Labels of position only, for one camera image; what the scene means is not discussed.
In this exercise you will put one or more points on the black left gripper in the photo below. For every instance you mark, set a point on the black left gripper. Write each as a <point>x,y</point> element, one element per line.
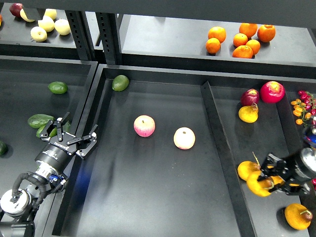
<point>56,155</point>

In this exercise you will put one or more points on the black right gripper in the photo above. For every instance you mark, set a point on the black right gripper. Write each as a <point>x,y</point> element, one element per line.
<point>296,170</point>

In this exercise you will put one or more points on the yellow pear with brown stem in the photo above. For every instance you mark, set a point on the yellow pear with brown stem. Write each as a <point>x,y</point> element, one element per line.
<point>262,188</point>

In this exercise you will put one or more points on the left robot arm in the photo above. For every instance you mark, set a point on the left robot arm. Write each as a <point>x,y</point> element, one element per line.
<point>29,190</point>

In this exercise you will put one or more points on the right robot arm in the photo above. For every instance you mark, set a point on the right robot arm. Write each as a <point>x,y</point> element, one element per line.
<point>309,136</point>

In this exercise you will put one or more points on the green avocado left middle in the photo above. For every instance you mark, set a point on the green avocado left middle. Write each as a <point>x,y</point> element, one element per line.
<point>52,131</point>

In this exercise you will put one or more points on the green avocado left top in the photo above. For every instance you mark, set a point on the green avocado left top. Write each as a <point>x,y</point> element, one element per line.
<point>39,120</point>

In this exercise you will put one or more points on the yellow pear bottom right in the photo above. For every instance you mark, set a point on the yellow pear bottom right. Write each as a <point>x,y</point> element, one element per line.
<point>298,216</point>

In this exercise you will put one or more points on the green avocado upper left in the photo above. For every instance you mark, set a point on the green avocado upper left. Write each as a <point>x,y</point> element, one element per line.
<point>58,87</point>

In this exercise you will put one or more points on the green avocado in centre tray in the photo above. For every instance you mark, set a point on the green avocado in centre tray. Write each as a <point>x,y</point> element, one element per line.
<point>120,83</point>

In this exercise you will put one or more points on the yellow pear near red apples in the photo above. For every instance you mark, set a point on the yellow pear near red apples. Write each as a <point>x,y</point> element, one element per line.
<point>249,114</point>

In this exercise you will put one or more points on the dark avocado at left edge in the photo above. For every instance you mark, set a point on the dark avocado at left edge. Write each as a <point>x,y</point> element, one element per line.
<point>3,148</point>

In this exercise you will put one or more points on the black right tray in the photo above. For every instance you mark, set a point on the black right tray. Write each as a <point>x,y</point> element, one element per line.
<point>274,132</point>

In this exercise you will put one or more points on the pink red apple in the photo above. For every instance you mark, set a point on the pink red apple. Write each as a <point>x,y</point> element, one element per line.
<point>144,125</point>

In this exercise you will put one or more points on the cherry tomato bunch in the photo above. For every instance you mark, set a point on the cherry tomato bunch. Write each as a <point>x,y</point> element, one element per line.
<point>304,108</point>

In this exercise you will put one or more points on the bright red apple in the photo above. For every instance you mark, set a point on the bright red apple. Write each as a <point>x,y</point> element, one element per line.
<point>272,92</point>

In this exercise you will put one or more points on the black centre tray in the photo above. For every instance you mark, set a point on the black centre tray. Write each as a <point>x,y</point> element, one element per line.
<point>133,186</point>

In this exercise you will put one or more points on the pale yellow apple front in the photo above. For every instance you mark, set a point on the pale yellow apple front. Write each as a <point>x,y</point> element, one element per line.
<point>38,34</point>

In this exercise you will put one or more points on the pale yellow pink apple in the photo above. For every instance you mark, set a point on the pale yellow pink apple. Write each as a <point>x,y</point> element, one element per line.
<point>184,138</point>

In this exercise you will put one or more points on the pale yellow apple middle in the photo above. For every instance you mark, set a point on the pale yellow apple middle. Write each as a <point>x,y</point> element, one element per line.
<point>47,24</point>

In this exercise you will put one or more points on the pale yellow apple back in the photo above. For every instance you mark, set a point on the pale yellow apple back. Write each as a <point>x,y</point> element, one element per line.
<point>52,13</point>

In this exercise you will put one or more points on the pale yellow apple partly hidden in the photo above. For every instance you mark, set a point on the pale yellow apple partly hidden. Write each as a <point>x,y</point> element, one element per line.
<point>24,16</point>

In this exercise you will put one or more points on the orange bottom front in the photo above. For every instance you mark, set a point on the orange bottom front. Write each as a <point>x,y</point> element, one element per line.
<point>243,51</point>

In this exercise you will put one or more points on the orange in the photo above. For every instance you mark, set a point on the orange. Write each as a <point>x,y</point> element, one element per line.
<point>217,32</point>
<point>213,45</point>
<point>240,39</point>
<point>248,29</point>
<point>243,51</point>
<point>254,45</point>
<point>266,33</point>

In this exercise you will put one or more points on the orange right middle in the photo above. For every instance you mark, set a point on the orange right middle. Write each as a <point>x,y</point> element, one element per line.
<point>254,45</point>

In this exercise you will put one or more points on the dark red apple on shelf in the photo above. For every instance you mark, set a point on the dark red apple on shelf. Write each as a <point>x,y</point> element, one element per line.
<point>15,9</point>

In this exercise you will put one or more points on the orange centre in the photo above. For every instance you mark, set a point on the orange centre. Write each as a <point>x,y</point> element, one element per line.
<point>240,39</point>

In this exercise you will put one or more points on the orange top right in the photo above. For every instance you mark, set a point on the orange top right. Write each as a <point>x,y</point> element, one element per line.
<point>266,33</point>

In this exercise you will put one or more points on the orange lower left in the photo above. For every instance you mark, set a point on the orange lower left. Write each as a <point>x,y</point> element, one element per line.
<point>213,45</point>

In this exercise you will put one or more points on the orange top middle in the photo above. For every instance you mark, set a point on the orange top middle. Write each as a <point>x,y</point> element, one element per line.
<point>248,29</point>

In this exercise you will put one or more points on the orange top left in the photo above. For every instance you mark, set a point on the orange top left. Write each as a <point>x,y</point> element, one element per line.
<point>217,32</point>

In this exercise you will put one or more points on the dark avocado by tray wall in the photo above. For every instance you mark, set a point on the dark avocado by tray wall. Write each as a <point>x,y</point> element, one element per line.
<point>66,126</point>

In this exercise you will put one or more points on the black shelf upright post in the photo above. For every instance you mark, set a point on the black shelf upright post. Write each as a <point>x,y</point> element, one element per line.
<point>108,24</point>

